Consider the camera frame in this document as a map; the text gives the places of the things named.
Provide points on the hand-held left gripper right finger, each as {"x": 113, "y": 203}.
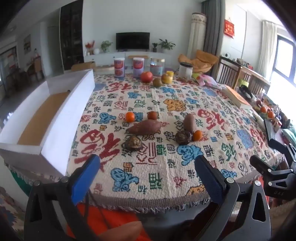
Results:
{"x": 209, "y": 178}

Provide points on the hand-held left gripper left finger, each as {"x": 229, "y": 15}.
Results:
{"x": 85, "y": 178}

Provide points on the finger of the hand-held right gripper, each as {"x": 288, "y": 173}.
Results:
{"x": 260, "y": 164}
{"x": 278, "y": 144}

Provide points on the bright orange tangerine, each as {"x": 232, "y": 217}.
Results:
{"x": 130, "y": 117}
{"x": 197, "y": 135}

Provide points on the dark water chestnut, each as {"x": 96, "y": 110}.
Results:
{"x": 182, "y": 137}

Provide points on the short sweet potato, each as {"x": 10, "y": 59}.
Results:
{"x": 189, "y": 122}

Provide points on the brown water chestnut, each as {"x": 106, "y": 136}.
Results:
{"x": 133, "y": 142}

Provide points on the long sweet potato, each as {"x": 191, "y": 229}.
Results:
{"x": 143, "y": 127}

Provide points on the white cardboard box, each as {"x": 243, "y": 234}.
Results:
{"x": 74, "y": 99}

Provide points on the dark orange tangerine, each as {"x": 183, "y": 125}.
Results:
{"x": 152, "y": 115}

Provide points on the red apple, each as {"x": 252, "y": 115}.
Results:
{"x": 146, "y": 77}

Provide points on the person's right forearm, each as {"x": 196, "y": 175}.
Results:
{"x": 284, "y": 215}

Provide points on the black rectangular object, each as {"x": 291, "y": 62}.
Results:
{"x": 269, "y": 128}

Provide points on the person's orange clothing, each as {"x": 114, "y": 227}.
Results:
{"x": 92, "y": 217}

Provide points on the printed woven tablecloth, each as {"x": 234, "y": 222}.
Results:
{"x": 161, "y": 166}

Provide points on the orange covered book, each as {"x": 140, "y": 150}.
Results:
{"x": 238, "y": 97}

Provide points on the patterned floor rug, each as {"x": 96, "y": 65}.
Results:
{"x": 10, "y": 204}

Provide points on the bright window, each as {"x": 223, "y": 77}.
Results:
{"x": 284, "y": 58}

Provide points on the wooden slatted chair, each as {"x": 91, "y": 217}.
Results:
{"x": 227, "y": 69}

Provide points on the pink snack bag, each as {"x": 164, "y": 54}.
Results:
{"x": 205, "y": 80}

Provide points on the white curtain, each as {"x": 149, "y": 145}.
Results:
{"x": 269, "y": 46}

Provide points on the pile of nut shells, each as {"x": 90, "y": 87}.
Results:
{"x": 186, "y": 79}

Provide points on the yellow apple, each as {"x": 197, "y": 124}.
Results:
{"x": 167, "y": 79}

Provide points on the brown kiwi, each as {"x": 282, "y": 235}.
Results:
{"x": 157, "y": 82}

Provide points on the clear jar with black lid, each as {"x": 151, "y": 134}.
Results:
{"x": 185, "y": 70}

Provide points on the brown cardboard box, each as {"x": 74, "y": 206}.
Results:
{"x": 83, "y": 66}

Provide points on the small yellow cup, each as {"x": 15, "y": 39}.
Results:
{"x": 170, "y": 72}

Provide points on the orange bean bag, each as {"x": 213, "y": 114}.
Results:
{"x": 203, "y": 59}

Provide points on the left red-label can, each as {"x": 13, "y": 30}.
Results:
{"x": 119, "y": 67}

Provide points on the red-label can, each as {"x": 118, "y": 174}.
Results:
{"x": 138, "y": 67}
{"x": 119, "y": 67}

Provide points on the white television cabinet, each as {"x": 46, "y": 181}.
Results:
{"x": 104, "y": 58}

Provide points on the clear jar with gold lid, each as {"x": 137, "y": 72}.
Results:
{"x": 157, "y": 67}

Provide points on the right red-label can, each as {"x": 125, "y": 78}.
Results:
{"x": 138, "y": 67}

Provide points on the white round vase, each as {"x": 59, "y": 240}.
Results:
{"x": 96, "y": 51}

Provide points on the red flower arrangement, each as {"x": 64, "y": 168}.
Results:
{"x": 89, "y": 46}

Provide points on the grey curtain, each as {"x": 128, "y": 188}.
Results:
{"x": 215, "y": 27}

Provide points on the green potted plant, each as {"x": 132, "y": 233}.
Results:
{"x": 106, "y": 45}

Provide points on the cloth covered standing air conditioner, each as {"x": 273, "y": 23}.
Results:
{"x": 196, "y": 34}

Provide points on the large leafy potted plant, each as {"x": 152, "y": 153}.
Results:
{"x": 166, "y": 44}

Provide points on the small dark potted plant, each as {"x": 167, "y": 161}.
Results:
{"x": 154, "y": 47}

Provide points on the dark tall cabinet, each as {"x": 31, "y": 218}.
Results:
{"x": 71, "y": 34}

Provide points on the black television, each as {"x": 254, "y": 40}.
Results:
{"x": 133, "y": 41}

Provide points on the red wall hanging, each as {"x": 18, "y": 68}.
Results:
{"x": 229, "y": 27}

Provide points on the wall painting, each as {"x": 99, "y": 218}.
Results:
{"x": 27, "y": 44}

